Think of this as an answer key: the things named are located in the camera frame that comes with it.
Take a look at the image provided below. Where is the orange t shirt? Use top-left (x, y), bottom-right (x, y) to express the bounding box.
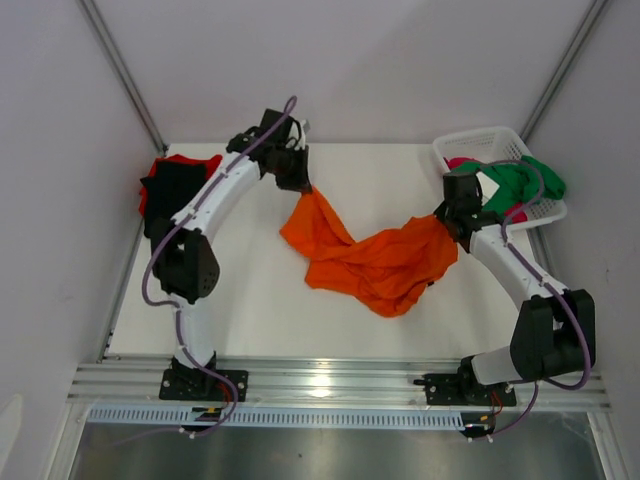
top-left (280, 189), bottom-right (458, 318)

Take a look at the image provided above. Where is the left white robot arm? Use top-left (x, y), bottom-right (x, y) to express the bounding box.
top-left (142, 96), bottom-right (312, 400)

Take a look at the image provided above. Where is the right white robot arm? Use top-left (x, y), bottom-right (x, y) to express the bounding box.
top-left (435, 172), bottom-right (596, 404)

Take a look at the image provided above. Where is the pink t shirt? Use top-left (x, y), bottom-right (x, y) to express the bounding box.
top-left (443, 155), bottom-right (529, 225)

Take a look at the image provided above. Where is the red folded t shirt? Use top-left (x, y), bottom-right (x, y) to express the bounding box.
top-left (137, 153), bottom-right (224, 217)

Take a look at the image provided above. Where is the white plastic basket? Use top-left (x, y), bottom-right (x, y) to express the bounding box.
top-left (431, 126), bottom-right (567, 231)

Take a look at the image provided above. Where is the green t shirt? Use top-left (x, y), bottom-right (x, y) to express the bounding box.
top-left (446, 155), bottom-right (566, 216)

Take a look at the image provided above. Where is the black folded t shirt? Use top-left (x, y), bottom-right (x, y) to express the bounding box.
top-left (139, 158), bottom-right (209, 240)

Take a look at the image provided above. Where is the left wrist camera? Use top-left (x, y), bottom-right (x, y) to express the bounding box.
top-left (290, 119), bottom-right (310, 150)

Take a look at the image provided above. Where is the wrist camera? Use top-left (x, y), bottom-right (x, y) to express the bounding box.
top-left (476, 171), bottom-right (500, 204)
top-left (290, 119), bottom-right (310, 150)

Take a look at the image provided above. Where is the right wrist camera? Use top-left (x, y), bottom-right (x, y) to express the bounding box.
top-left (476, 171), bottom-right (500, 204)

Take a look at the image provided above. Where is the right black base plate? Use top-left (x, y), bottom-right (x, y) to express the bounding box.
top-left (413, 373), bottom-right (517, 407)

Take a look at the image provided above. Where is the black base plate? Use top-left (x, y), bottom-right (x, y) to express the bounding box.
top-left (413, 373), bottom-right (517, 407)
top-left (159, 355), bottom-right (249, 402)

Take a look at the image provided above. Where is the aluminium mounting rail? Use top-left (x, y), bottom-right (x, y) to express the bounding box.
top-left (66, 355), bottom-right (612, 413)

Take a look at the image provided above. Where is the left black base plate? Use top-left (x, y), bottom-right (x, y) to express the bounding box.
top-left (159, 355), bottom-right (249, 402)

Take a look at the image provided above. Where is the white slotted cable duct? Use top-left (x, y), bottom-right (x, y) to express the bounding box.
top-left (87, 404), bottom-right (465, 431)

